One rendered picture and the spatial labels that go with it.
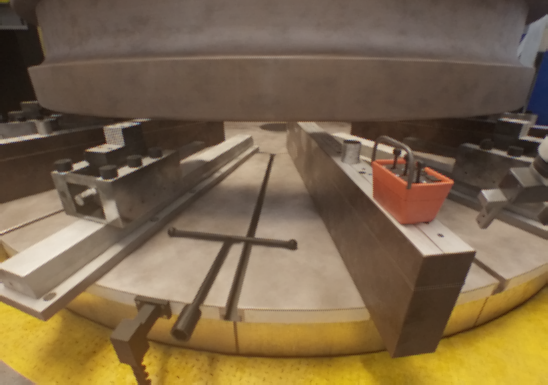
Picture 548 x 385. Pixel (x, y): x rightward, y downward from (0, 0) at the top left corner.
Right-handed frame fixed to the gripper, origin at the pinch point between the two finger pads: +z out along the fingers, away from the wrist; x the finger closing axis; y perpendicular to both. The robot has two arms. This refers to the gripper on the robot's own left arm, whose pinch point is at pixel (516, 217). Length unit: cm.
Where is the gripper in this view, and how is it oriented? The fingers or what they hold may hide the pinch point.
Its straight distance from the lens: 75.3
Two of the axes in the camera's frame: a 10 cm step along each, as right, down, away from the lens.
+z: 1.5, 6.8, 7.1
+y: 0.6, -7.3, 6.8
